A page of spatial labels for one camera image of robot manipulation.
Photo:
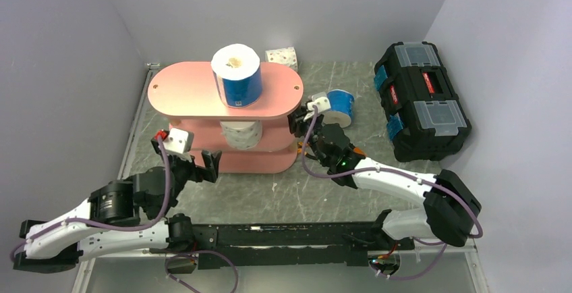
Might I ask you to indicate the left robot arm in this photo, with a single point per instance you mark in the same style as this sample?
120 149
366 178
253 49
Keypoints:
126 214

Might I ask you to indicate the orange handled screwdriver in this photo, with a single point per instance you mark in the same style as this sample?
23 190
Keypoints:
358 151

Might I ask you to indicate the black plastic toolbox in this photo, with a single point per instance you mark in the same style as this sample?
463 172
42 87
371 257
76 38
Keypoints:
425 119

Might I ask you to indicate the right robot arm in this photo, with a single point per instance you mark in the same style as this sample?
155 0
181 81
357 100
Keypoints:
443 206

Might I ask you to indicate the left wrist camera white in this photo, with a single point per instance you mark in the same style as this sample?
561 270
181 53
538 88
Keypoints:
175 141

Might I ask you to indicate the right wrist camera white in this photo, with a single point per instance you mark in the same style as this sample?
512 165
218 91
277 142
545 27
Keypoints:
317 105

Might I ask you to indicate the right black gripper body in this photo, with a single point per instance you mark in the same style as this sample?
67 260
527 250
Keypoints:
313 136

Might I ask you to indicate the pink three-tier shelf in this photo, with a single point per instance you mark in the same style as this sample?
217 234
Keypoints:
186 94

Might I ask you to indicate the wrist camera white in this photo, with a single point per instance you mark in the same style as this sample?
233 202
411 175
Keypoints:
317 105
175 141

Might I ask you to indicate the floral paper roll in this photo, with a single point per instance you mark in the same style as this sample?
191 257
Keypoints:
285 56
242 135

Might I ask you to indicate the blue roll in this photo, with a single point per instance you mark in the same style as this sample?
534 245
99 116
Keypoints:
341 111
237 73

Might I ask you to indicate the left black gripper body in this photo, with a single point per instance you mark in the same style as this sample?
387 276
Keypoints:
186 170

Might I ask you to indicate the blue roll front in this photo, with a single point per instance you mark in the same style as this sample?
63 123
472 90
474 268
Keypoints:
341 111

